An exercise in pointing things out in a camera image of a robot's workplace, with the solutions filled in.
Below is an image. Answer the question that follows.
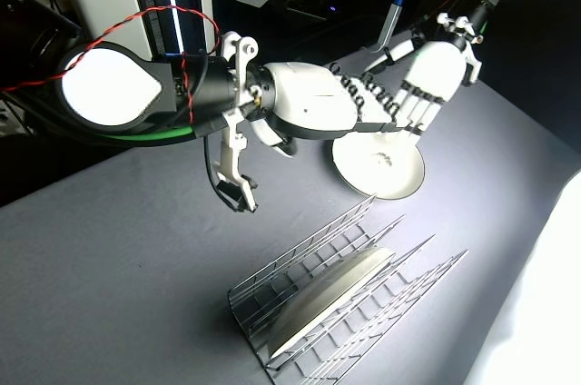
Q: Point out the wire dish rack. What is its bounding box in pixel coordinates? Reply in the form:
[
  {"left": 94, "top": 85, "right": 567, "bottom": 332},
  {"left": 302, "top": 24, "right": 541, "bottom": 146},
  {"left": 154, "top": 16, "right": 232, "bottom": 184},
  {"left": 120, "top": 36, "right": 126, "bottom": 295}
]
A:
[{"left": 226, "top": 193, "right": 471, "bottom": 385}]

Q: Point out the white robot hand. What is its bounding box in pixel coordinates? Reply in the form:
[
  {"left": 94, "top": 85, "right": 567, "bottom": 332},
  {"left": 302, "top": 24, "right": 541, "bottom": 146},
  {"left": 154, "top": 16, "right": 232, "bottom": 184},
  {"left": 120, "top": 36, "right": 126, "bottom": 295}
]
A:
[
  {"left": 251, "top": 61, "right": 412, "bottom": 159},
  {"left": 362, "top": 37, "right": 469, "bottom": 135}
]

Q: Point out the grey table cloth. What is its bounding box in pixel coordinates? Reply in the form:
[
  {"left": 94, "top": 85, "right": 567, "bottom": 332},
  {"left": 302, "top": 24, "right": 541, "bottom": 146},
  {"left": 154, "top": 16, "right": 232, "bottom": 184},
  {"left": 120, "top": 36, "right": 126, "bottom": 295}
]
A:
[{"left": 0, "top": 51, "right": 581, "bottom": 385}]

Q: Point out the red black twisted cable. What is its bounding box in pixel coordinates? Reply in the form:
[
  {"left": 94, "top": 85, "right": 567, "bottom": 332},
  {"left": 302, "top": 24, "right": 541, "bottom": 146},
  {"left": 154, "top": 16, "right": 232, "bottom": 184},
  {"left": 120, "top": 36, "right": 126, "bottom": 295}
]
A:
[{"left": 0, "top": 5, "right": 222, "bottom": 125}]

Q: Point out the white plate with dark rim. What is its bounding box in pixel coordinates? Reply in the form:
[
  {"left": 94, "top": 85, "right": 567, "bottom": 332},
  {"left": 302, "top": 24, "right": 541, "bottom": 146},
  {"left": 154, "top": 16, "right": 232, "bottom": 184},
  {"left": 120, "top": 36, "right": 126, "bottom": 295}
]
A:
[
  {"left": 267, "top": 246, "right": 396, "bottom": 359},
  {"left": 330, "top": 130, "right": 427, "bottom": 200}
]

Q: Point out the green cable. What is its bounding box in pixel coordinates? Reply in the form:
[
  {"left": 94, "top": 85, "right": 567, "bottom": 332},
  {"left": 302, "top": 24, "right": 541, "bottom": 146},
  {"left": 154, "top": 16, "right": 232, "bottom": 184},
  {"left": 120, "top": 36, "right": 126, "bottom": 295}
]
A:
[
  {"left": 371, "top": 0, "right": 444, "bottom": 55},
  {"left": 97, "top": 123, "right": 199, "bottom": 148}
]

